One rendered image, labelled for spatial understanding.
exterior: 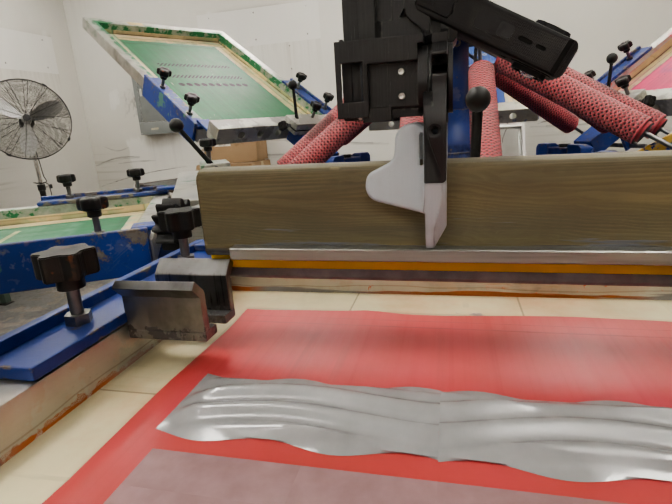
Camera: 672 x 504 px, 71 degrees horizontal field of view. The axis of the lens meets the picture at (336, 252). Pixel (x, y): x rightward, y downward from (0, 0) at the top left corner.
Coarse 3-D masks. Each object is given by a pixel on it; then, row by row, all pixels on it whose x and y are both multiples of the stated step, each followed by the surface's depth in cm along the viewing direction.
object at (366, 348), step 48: (240, 336) 43; (288, 336) 43; (336, 336) 42; (384, 336) 41; (432, 336) 41; (192, 384) 36; (336, 384) 34; (384, 384) 34; (432, 384) 33; (144, 432) 30; (96, 480) 26; (144, 480) 26; (192, 480) 26; (240, 480) 26; (288, 480) 25; (336, 480) 25; (384, 480) 25; (432, 480) 25
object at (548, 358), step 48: (480, 336) 40; (528, 336) 40; (576, 336) 39; (624, 336) 38; (480, 384) 33; (528, 384) 33; (576, 384) 32; (624, 384) 32; (480, 480) 24; (528, 480) 24; (624, 480) 24
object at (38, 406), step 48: (240, 288) 55; (288, 288) 54; (336, 288) 53; (384, 288) 51; (432, 288) 50; (480, 288) 49; (528, 288) 48; (576, 288) 46; (624, 288) 45; (0, 384) 30; (48, 384) 31; (96, 384) 36; (0, 432) 28
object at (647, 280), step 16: (240, 272) 43; (256, 272) 42; (272, 272) 42; (288, 272) 41; (304, 272) 41; (320, 272) 41; (336, 272) 40; (352, 272) 40; (368, 272) 40; (384, 272) 39; (400, 272) 39; (416, 272) 39; (432, 272) 38; (448, 272) 38; (464, 272) 38; (480, 272) 38; (496, 272) 37; (512, 272) 37; (528, 272) 37
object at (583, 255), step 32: (256, 256) 39; (288, 256) 38; (320, 256) 38; (352, 256) 37; (384, 256) 37; (416, 256) 36; (448, 256) 35; (480, 256) 35; (512, 256) 34; (544, 256) 34; (576, 256) 33; (608, 256) 33; (640, 256) 32
